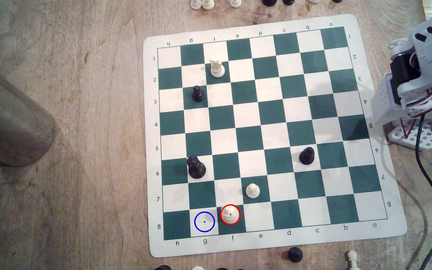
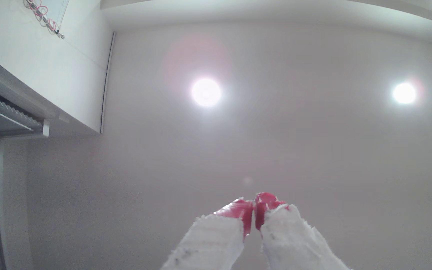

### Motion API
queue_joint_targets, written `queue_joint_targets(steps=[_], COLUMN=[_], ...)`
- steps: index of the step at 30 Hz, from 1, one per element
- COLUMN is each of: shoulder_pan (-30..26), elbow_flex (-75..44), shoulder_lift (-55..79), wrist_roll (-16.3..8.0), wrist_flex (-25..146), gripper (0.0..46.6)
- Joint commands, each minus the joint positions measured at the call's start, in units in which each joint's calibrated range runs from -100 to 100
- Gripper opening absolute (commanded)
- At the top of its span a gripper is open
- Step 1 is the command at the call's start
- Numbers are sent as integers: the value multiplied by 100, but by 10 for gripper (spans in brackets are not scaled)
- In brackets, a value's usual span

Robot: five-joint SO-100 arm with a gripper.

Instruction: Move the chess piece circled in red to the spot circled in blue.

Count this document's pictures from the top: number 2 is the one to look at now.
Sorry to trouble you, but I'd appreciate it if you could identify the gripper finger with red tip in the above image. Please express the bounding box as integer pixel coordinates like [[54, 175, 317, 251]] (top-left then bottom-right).
[[254, 192, 353, 270], [160, 197, 254, 270]]

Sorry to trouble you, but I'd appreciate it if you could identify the round ceiling light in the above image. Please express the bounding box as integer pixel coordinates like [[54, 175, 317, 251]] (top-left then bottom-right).
[[392, 82, 418, 106], [191, 77, 223, 108]]

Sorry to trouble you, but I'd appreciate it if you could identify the white window blind headrail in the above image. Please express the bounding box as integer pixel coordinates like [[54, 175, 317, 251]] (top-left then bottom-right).
[[0, 82, 51, 139]]

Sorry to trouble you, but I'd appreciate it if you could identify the red wire bundle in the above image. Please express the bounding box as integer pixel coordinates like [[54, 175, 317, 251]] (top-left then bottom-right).
[[23, 0, 66, 40]]

